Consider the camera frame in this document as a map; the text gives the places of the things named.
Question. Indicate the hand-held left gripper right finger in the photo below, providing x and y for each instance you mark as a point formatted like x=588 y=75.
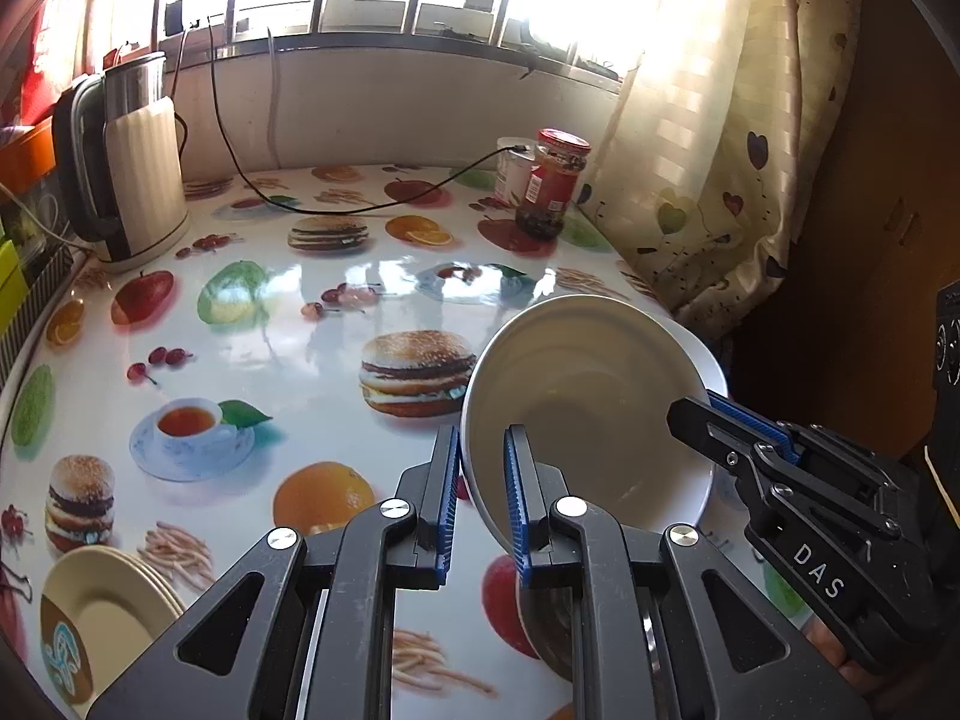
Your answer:
x=517 y=510

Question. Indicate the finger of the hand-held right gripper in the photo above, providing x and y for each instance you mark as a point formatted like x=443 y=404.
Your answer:
x=720 y=442
x=757 y=424

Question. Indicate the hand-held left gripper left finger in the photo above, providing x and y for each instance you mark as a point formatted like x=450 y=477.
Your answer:
x=448 y=510

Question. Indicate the small white bowl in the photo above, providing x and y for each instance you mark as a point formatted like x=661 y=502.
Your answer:
x=585 y=405

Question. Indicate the stainless steel bowl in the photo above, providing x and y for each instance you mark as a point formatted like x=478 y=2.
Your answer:
x=547 y=637

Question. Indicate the beige plate blue motif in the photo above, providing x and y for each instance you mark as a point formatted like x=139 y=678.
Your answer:
x=97 y=600

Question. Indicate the person's right hand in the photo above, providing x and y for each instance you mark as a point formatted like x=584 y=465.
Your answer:
x=840 y=664

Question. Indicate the food print tablecloth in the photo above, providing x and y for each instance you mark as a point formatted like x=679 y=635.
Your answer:
x=300 y=315

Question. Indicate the brown wooden cabinet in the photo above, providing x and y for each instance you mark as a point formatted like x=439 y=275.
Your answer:
x=862 y=165

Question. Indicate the cream heart print curtain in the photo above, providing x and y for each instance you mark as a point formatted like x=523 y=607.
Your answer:
x=712 y=127

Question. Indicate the red lid sauce jar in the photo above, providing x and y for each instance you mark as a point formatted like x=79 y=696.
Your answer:
x=551 y=187

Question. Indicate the white can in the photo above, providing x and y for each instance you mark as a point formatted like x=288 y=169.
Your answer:
x=511 y=172

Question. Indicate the cream electric kettle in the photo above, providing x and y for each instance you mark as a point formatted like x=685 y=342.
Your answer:
x=142 y=180

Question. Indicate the lime green box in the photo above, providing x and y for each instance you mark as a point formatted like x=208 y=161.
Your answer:
x=9 y=277

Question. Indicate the orange plastic tray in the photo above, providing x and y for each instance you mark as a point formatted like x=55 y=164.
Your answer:
x=26 y=157

